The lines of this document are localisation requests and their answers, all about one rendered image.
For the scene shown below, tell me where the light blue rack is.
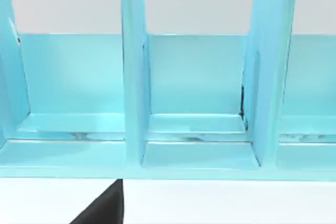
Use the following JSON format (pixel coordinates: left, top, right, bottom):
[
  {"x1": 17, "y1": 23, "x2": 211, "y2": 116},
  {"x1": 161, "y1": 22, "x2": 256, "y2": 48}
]
[{"x1": 0, "y1": 0, "x2": 336, "y2": 180}]

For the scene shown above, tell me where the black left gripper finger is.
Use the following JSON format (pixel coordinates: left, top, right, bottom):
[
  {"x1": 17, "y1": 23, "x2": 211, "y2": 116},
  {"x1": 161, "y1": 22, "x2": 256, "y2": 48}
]
[{"x1": 69, "y1": 178, "x2": 124, "y2": 224}]

